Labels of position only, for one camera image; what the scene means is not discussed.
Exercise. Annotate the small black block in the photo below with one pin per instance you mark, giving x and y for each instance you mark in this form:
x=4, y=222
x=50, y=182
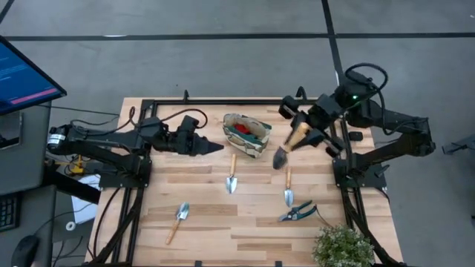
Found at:
x=355, y=136

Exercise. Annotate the beige green canvas gardening bag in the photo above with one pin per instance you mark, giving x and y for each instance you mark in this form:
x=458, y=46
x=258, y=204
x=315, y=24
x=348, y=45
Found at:
x=256, y=146

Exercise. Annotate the black computer mouse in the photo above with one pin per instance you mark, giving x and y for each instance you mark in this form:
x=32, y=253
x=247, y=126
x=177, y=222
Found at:
x=25, y=252

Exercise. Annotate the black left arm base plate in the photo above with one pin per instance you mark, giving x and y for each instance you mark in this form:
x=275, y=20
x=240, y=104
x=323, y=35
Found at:
x=122, y=182

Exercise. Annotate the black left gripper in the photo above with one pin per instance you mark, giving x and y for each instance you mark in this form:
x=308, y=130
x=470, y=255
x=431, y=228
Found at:
x=187, y=137

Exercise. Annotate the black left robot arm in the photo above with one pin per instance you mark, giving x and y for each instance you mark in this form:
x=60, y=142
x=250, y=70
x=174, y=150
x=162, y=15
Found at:
x=126, y=161

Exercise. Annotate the black aluminium rig frame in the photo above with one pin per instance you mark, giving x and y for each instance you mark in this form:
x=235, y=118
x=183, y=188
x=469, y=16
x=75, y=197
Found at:
x=241, y=101

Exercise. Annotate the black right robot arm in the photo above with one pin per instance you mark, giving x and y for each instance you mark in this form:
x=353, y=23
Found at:
x=393, y=148

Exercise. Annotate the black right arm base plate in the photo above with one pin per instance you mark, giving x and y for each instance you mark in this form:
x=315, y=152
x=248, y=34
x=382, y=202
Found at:
x=345, y=181

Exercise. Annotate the white paper sheet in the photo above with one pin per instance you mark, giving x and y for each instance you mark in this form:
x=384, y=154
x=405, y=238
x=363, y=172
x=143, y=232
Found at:
x=83, y=211

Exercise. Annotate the small green potted plant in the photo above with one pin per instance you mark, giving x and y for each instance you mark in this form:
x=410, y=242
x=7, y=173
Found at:
x=341, y=248

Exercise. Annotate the black keyboard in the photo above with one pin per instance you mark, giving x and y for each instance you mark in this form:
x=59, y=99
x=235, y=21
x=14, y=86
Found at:
x=8, y=213

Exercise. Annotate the white tape roll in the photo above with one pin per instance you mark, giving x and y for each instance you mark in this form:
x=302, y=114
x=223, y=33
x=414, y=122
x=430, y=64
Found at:
x=66, y=225

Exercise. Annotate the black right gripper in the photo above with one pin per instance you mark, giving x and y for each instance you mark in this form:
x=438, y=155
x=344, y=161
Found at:
x=326, y=109

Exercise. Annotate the white table corner label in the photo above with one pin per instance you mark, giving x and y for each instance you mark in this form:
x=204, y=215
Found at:
x=355, y=99

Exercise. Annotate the red gardening glove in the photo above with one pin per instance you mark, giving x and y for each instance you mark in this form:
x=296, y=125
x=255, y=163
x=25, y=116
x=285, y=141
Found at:
x=243, y=128

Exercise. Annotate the large black computer monitor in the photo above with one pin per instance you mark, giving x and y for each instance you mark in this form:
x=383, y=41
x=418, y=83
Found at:
x=22, y=78

